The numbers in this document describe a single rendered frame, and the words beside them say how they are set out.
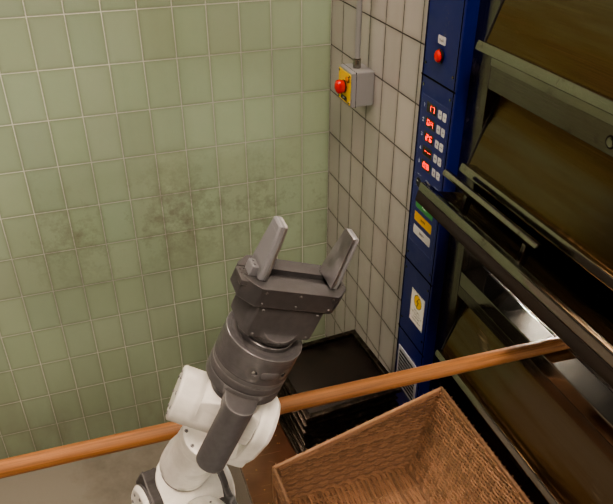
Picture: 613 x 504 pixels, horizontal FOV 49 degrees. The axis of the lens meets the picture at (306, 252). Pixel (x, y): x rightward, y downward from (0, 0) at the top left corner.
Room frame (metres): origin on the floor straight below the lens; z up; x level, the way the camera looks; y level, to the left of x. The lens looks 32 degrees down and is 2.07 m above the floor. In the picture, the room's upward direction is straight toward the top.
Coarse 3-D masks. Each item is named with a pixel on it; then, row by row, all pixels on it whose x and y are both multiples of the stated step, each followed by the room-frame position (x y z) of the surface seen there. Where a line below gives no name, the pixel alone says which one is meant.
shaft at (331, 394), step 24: (456, 360) 0.99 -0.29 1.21; (480, 360) 0.99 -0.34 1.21; (504, 360) 1.00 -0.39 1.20; (360, 384) 0.92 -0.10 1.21; (384, 384) 0.93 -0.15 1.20; (408, 384) 0.94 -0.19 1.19; (288, 408) 0.87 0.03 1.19; (144, 432) 0.81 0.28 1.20; (168, 432) 0.81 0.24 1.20; (24, 456) 0.76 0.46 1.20; (48, 456) 0.76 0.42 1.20; (72, 456) 0.76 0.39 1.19; (96, 456) 0.77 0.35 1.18
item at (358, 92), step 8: (344, 64) 1.93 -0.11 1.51; (352, 64) 1.93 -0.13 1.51; (344, 72) 1.89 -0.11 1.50; (352, 72) 1.85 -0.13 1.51; (360, 72) 1.85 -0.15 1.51; (368, 72) 1.86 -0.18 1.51; (344, 80) 1.88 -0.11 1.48; (352, 80) 1.84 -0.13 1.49; (360, 80) 1.85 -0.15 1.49; (368, 80) 1.86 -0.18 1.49; (352, 88) 1.84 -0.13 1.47; (360, 88) 1.85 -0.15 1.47; (368, 88) 1.86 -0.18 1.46; (344, 96) 1.88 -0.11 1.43; (352, 96) 1.84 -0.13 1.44; (360, 96) 1.85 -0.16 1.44; (368, 96) 1.86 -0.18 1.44; (352, 104) 1.84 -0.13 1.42; (360, 104) 1.85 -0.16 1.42; (368, 104) 1.86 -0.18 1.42
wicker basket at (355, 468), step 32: (384, 416) 1.23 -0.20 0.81; (416, 416) 1.26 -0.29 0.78; (448, 416) 1.22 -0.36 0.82; (320, 448) 1.17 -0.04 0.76; (352, 448) 1.20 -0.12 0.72; (384, 448) 1.23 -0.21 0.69; (416, 448) 1.27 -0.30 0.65; (480, 448) 1.10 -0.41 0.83; (288, 480) 1.14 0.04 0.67; (320, 480) 1.17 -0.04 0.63; (352, 480) 1.20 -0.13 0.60; (384, 480) 1.21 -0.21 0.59; (416, 480) 1.21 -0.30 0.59; (448, 480) 1.13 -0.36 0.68; (480, 480) 1.06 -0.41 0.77; (512, 480) 0.99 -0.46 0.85
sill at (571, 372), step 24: (480, 288) 1.27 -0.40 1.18; (504, 312) 1.18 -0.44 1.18; (528, 312) 1.18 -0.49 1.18; (528, 336) 1.09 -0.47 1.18; (552, 336) 1.09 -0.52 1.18; (552, 360) 1.02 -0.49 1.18; (576, 360) 1.02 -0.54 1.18; (576, 384) 0.95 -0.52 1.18; (600, 384) 0.95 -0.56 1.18; (600, 408) 0.89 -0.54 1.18; (600, 432) 0.86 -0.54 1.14
